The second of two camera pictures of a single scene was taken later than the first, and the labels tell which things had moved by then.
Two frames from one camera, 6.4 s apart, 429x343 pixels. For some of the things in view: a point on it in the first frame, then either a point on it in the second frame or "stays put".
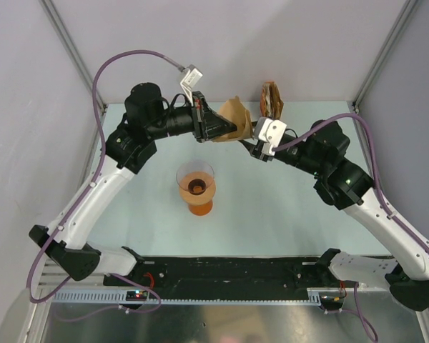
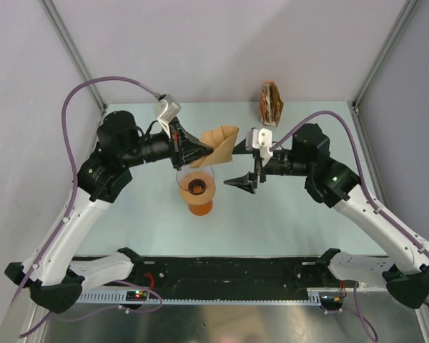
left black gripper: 207,123 → 185,148
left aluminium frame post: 73,54 stays put
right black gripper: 256,151 → 249,181
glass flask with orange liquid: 201,210 stays put
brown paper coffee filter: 234,111 → 222,140
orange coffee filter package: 272,103 stays put
